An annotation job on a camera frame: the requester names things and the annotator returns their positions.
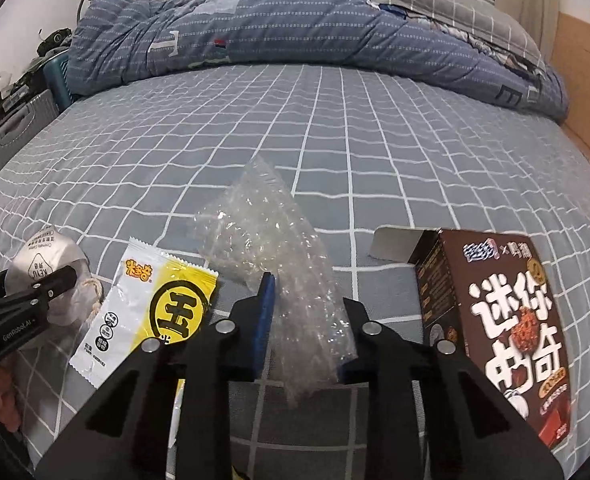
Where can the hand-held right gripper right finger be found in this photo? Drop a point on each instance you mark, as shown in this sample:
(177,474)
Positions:
(380,355)

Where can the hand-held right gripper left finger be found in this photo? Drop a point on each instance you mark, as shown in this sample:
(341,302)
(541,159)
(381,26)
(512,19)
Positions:
(265,325)

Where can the white face mask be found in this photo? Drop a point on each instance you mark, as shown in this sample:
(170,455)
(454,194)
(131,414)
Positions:
(40,257)

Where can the yellow and white snack wrapper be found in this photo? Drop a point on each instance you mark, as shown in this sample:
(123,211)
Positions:
(125,310)

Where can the clear bubble wrap bag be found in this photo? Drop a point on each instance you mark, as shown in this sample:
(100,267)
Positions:
(270,230)

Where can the dark brown cookie box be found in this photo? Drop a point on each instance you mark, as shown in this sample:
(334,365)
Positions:
(505,320)

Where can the grey hard suitcase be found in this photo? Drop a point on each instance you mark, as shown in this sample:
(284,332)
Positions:
(10,140)

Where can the grey checked bed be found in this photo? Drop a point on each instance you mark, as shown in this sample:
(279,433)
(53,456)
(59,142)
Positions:
(325,160)

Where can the teal suitcase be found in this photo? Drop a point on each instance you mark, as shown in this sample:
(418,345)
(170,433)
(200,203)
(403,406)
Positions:
(57,80)

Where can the blue striped quilt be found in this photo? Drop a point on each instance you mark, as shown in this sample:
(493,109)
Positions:
(300,25)

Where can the wooden headboard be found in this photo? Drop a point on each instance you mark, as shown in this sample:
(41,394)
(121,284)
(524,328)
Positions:
(585,75)

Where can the grey checked pillow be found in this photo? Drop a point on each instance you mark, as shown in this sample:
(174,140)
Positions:
(455,10)

